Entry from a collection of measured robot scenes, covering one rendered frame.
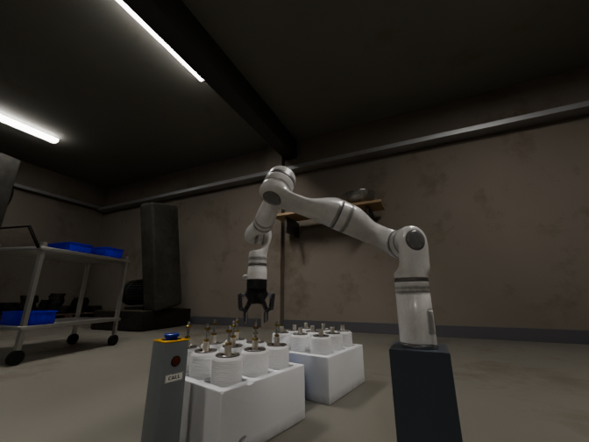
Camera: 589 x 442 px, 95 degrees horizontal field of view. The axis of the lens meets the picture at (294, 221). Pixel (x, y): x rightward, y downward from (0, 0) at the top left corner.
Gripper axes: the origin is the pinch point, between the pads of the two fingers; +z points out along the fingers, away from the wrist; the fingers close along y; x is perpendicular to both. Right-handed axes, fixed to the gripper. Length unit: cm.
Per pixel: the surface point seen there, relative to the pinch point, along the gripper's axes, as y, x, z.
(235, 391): -8.1, -14.5, 18.1
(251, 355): -1.7, -4.4, 11.0
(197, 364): -18.7, -0.8, 13.2
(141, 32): -94, 138, -255
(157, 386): -28.6, -15.7, 14.5
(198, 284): -20, 396, -28
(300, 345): 27.5, 28.1, 14.3
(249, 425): -3.1, -11.2, 28.4
